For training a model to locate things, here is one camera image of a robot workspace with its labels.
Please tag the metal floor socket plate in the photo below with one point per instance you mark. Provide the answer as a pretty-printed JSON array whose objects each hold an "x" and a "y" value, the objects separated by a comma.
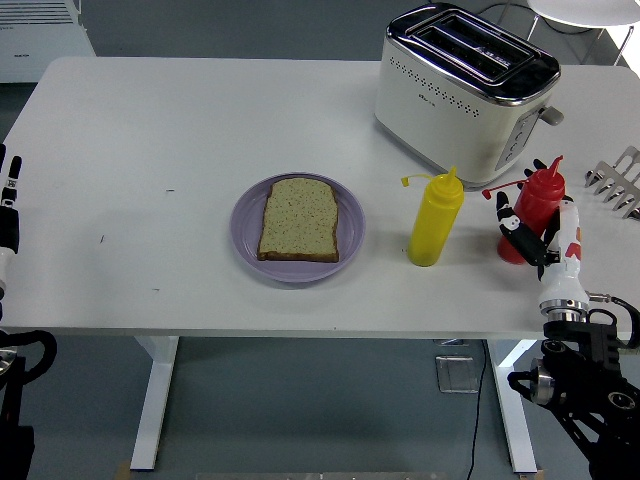
[{"x": 456, "y": 375}]

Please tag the red squeeze bottle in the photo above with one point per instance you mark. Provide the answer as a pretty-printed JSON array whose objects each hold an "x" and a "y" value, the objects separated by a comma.
[{"x": 540, "y": 197}]

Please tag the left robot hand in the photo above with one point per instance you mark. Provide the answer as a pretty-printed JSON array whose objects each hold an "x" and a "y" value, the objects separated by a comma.
[{"x": 7, "y": 225}]

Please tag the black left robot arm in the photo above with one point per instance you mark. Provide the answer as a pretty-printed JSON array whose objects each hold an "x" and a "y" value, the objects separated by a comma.
[{"x": 14, "y": 400}]

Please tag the white slatted appliance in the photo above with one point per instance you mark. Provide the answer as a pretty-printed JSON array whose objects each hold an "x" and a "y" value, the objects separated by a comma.
[{"x": 35, "y": 45}]

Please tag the white chrome toaster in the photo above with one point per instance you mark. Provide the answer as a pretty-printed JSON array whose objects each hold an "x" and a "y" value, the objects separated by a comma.
[{"x": 450, "y": 120}]

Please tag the grey under-table bracket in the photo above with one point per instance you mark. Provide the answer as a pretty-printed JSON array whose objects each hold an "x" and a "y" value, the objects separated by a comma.
[{"x": 450, "y": 342}]

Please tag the yellow squeeze bottle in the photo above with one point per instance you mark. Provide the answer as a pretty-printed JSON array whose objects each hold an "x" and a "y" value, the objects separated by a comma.
[{"x": 434, "y": 225}]

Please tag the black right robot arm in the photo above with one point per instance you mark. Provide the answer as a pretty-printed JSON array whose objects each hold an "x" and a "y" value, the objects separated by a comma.
[{"x": 595, "y": 345}]

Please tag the purple plate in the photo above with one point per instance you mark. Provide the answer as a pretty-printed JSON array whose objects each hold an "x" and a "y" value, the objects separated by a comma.
[{"x": 245, "y": 235}]

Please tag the white round side table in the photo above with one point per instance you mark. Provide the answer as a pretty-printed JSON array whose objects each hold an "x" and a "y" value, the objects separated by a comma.
[{"x": 585, "y": 10}]

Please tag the white table leg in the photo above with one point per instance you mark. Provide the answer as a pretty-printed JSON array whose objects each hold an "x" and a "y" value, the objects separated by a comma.
[
  {"x": 515, "y": 430},
  {"x": 152, "y": 400}
]

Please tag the silver metal toast rack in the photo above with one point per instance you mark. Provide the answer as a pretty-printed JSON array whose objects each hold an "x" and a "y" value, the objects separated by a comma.
[{"x": 617, "y": 187}]

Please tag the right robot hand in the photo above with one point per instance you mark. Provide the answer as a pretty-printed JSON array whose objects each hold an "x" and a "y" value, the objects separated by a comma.
[{"x": 567, "y": 270}]

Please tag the speckled bread slice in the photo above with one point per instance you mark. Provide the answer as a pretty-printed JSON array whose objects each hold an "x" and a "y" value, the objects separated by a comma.
[{"x": 300, "y": 220}]

